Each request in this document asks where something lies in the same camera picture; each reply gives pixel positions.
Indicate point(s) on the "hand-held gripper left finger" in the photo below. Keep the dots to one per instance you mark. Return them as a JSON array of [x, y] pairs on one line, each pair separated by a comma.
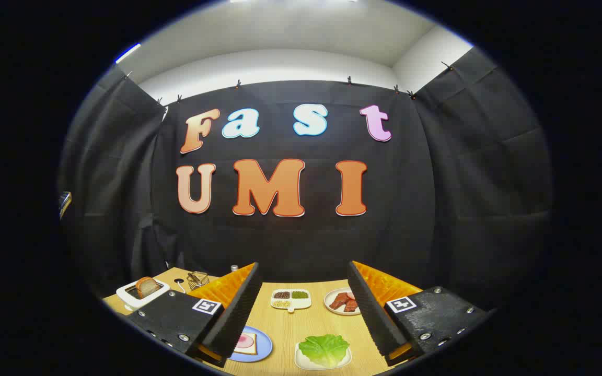
[[238, 313]]

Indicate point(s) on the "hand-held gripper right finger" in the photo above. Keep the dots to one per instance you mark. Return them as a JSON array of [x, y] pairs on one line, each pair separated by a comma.
[[371, 313]]

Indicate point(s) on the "green lettuce leaf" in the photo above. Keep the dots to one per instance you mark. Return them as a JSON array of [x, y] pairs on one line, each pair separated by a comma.
[[324, 349]]

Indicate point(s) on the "toasted bread slice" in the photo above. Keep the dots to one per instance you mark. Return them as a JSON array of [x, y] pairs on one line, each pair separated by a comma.
[[147, 286]]

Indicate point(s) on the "brown meat piece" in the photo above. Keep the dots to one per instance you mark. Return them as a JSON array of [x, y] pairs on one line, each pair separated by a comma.
[[338, 301], [351, 306]]

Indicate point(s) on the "pink ham slice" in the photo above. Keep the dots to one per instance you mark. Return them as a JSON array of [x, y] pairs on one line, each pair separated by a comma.
[[245, 342]]

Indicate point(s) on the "white bread slice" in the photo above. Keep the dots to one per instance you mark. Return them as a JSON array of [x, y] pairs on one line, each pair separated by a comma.
[[246, 351]]

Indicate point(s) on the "white round plate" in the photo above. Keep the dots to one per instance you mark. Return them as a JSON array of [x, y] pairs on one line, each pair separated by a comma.
[[331, 307]]

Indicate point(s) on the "blue plate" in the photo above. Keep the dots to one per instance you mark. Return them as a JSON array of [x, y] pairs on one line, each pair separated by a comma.
[[264, 345]]

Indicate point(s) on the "pile of yellow beans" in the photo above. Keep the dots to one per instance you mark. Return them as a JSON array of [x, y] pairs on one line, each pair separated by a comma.
[[281, 303]]

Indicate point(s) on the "pile of dark beans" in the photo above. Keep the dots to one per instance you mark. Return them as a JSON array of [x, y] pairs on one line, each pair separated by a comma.
[[281, 295]]

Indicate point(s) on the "white divided dish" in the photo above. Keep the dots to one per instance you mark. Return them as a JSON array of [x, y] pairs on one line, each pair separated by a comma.
[[290, 302]]

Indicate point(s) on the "pile of green beans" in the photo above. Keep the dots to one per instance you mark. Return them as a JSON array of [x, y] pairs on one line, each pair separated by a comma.
[[300, 294]]

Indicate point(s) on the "white square plate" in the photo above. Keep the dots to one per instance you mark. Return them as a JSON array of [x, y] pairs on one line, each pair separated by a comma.
[[303, 361]]

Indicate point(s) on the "black backdrop cloth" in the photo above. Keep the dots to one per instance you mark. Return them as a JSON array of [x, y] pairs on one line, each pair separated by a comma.
[[301, 240]]

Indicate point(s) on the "white toaster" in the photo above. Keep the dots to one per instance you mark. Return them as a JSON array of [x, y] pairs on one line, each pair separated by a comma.
[[128, 298]]

